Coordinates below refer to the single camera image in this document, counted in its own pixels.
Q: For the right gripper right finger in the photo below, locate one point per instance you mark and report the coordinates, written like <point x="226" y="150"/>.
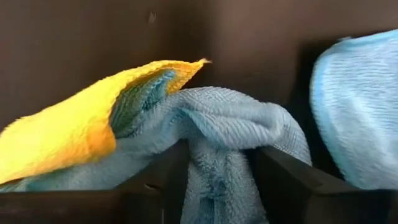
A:
<point x="311" y="202"/>

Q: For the blue microfiber towel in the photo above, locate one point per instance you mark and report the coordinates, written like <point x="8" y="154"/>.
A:
<point x="224" y="124"/>
<point x="357" y="109"/>

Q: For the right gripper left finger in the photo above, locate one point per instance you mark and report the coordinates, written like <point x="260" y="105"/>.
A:
<point x="93" y="208"/>

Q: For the yellow microfiber towel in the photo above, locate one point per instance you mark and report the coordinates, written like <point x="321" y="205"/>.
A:
<point x="62" y="133"/>

